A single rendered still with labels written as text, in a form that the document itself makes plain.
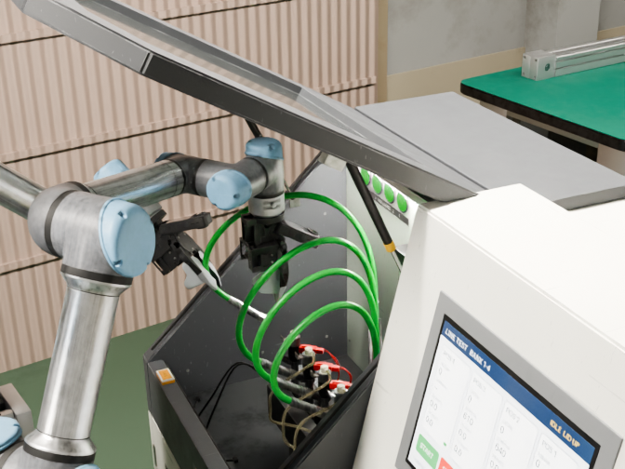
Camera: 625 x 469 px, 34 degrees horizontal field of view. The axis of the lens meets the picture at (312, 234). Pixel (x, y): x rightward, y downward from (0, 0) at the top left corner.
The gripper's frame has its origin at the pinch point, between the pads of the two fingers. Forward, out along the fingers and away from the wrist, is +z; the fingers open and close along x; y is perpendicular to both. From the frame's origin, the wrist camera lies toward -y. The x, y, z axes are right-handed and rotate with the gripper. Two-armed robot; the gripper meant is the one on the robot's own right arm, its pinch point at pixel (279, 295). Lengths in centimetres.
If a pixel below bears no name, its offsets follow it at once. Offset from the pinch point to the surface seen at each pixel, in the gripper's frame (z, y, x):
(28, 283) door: 87, 29, -205
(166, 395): 27.8, 23.1, -15.2
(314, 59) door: 18, -111, -229
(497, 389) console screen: -15, -8, 70
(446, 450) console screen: 0, -4, 62
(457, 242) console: -31, -13, 49
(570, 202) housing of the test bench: -26, -47, 35
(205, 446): 27.6, 21.3, 7.4
